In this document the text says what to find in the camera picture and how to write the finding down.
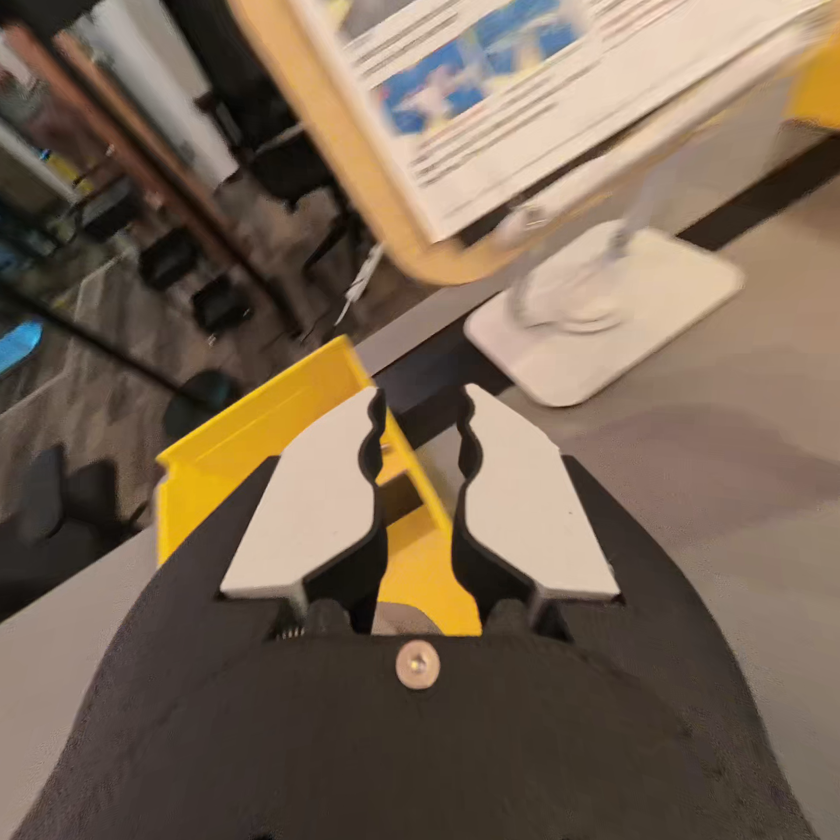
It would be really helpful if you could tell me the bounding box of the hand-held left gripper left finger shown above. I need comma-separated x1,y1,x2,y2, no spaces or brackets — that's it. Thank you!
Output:
218,386,389,635

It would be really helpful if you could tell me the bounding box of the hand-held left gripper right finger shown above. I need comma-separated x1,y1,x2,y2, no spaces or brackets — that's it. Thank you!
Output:
451,382,622,636

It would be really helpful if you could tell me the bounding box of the printed instruction sheet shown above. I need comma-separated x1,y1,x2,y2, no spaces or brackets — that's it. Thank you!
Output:
289,0,840,244

